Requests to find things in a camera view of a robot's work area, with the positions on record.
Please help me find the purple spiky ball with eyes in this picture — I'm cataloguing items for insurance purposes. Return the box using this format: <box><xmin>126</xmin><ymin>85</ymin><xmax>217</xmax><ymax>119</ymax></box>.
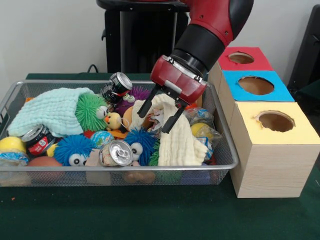
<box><xmin>113</xmin><ymin>86</ymin><xmax>152</xmax><ymax>116</ymax></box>

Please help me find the blue spiky ball with eyes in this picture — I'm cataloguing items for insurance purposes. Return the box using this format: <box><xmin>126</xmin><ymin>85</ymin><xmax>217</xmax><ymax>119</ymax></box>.
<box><xmin>53</xmin><ymin>134</ymin><xmax>95</xmax><ymax>167</ymax></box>
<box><xmin>123</xmin><ymin>127</ymin><xmax>158</xmax><ymax>166</ymax></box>

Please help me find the black can with white print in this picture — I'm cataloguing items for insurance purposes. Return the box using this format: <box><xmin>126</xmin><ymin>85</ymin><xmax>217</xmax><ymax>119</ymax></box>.
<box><xmin>101</xmin><ymin>71</ymin><xmax>133</xmax><ymax>105</ymax></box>

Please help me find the green spiky ball with eyes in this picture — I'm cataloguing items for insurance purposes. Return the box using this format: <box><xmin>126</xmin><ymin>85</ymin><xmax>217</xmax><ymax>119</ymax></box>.
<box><xmin>75</xmin><ymin>93</ymin><xmax>110</xmax><ymax>132</ymax></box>

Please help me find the wooden box with three holes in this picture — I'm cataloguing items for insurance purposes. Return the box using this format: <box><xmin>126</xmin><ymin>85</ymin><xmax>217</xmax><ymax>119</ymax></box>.
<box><xmin>208</xmin><ymin>46</ymin><xmax>320</xmax><ymax>199</ymax></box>

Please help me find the dark green table cloth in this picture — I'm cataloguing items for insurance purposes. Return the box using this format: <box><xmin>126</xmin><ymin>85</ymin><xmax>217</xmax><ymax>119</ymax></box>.
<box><xmin>0</xmin><ymin>72</ymin><xmax>320</xmax><ymax>240</ymax></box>
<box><xmin>294</xmin><ymin>79</ymin><xmax>320</xmax><ymax>117</ymax></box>

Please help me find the clear mesh bin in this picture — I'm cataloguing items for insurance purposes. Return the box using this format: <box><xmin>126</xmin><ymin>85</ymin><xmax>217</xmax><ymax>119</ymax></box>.
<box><xmin>0</xmin><ymin>79</ymin><xmax>240</xmax><ymax>188</ymax></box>

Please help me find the cream waffle cloth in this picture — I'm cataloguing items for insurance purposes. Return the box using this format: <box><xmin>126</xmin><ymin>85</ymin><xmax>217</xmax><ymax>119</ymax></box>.
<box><xmin>131</xmin><ymin>93</ymin><xmax>210</xmax><ymax>167</ymax></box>

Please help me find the silver drink can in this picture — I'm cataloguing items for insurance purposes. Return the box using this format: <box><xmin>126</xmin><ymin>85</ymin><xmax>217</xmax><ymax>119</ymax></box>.
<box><xmin>99</xmin><ymin>139</ymin><xmax>135</xmax><ymax>167</ymax></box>

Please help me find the white cloth with coloured dots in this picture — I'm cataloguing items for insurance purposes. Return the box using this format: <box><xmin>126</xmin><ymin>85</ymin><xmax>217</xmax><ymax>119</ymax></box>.
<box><xmin>146</xmin><ymin>106</ymin><xmax>168</xmax><ymax>131</ymax></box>

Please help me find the mint waffle cloth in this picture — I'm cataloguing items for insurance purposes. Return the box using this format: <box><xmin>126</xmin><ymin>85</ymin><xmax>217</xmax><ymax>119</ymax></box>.
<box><xmin>6</xmin><ymin>87</ymin><xmax>97</xmax><ymax>138</ymax></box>

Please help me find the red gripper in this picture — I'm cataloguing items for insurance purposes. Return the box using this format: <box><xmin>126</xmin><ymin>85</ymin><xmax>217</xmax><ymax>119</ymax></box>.
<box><xmin>136</xmin><ymin>55</ymin><xmax>208</xmax><ymax>135</ymax></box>

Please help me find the black and red drink can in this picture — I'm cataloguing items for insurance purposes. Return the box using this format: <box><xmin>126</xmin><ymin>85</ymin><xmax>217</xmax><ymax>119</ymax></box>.
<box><xmin>21</xmin><ymin>123</ymin><xmax>57</xmax><ymax>157</ymax></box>

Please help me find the yellow ball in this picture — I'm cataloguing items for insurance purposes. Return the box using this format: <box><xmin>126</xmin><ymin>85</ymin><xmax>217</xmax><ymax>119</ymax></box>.
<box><xmin>0</xmin><ymin>136</ymin><xmax>27</xmax><ymax>154</ymax></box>

